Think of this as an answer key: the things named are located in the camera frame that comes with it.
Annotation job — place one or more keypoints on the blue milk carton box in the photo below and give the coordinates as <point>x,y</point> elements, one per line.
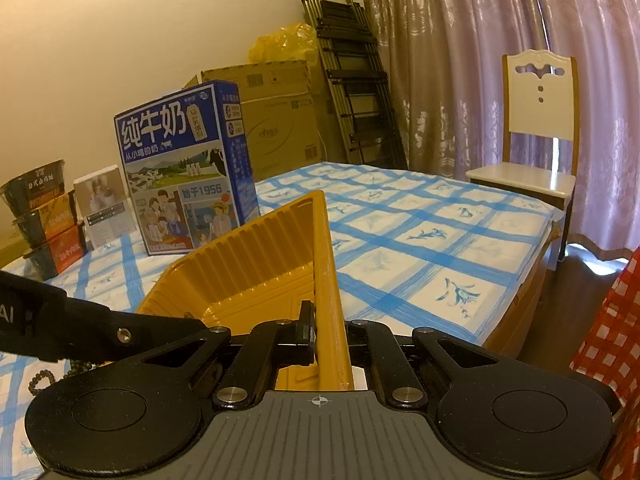
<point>175,170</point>

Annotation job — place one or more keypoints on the red-label instant noodle bowl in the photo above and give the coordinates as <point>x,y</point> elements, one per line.
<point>57,252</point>

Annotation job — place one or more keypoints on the cardboard box with barcode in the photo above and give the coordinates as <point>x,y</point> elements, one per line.
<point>265,77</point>

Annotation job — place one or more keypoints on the white wooden chair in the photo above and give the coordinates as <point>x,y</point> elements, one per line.
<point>540,105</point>

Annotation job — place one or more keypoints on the wooden table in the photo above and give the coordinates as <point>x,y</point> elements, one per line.
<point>520,305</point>

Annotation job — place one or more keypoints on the printed cardboard box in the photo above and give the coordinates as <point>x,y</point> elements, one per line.
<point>285,135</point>

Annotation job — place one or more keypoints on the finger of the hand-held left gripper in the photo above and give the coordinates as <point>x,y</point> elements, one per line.
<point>100,330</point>

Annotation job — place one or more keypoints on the yellow plastic bag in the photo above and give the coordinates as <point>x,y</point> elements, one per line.
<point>280,42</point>

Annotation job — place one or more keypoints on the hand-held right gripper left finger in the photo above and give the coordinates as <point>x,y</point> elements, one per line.
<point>306,335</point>

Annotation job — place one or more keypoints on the red checked cloth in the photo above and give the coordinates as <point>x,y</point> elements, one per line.
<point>610,355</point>

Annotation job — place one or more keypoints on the small white product box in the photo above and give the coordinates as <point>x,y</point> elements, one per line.
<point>105,205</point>

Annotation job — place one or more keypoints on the black instant noodle bowl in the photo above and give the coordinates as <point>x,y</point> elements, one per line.
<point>35,185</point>

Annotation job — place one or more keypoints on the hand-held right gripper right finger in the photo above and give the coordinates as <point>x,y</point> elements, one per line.
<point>362,340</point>

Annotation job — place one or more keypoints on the black folding step ladder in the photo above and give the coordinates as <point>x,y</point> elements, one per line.
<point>355,85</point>

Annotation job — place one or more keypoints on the pink patterned curtain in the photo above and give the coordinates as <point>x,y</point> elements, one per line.
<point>475,25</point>

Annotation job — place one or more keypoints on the yellow plastic tray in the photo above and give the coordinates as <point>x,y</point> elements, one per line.
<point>265,260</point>

